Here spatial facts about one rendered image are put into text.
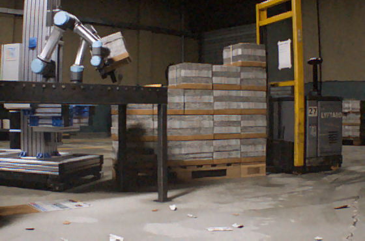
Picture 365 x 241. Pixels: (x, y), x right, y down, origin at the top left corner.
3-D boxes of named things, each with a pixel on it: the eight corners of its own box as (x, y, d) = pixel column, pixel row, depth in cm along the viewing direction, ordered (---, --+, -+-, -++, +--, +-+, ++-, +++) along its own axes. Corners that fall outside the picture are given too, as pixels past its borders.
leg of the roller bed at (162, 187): (163, 199, 314) (163, 104, 315) (168, 200, 309) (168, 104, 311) (156, 200, 310) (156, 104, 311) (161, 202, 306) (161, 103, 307)
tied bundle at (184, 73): (167, 90, 435) (167, 67, 435) (195, 91, 446) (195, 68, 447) (183, 88, 400) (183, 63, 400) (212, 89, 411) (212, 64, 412)
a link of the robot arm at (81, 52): (68, 78, 406) (83, 23, 410) (69, 79, 421) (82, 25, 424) (81, 81, 409) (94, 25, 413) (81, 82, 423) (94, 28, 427)
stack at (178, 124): (111, 178, 412) (110, 90, 413) (222, 172, 457) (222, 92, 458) (121, 185, 376) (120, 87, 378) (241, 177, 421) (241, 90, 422)
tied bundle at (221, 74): (195, 91, 446) (195, 68, 446) (221, 92, 458) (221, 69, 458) (213, 89, 411) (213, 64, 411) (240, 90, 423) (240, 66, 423)
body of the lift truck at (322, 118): (268, 167, 497) (268, 96, 498) (306, 163, 517) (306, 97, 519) (306, 174, 432) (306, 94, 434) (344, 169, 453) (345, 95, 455)
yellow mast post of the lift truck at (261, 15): (257, 159, 494) (255, 4, 497) (263, 159, 497) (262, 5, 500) (261, 159, 485) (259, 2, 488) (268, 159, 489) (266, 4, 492)
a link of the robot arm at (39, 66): (47, 77, 348) (77, 17, 342) (37, 76, 333) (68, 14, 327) (36, 71, 350) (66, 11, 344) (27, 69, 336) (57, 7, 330)
